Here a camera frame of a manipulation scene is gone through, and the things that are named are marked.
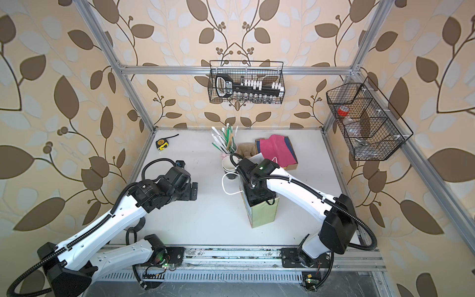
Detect yellow black tape measure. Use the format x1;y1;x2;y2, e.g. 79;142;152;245
155;134;179;151

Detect back black wire basket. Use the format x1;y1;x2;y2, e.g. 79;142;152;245
207;59;286;105

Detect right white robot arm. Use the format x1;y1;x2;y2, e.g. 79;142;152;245
230;153;377;268

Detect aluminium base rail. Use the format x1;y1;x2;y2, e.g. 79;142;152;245
88;244;387;283

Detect black tool in basket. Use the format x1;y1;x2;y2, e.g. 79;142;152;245
215;74;234;98

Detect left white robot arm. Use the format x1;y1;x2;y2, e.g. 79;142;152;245
6;166;198;297

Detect pink cup with straws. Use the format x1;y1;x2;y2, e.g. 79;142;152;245
211;123;237;155

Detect side black wire basket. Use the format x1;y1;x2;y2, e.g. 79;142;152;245
326;77;413;161

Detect cardboard tray with napkins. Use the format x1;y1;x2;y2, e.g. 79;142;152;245
255;134;298;170

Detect stacked pulp carriers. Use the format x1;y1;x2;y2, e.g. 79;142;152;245
236;142;258;158

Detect black paper cups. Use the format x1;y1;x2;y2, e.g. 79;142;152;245
221;155;238;179

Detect red capped plastic bottle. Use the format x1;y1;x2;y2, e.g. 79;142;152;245
337;105;350;120

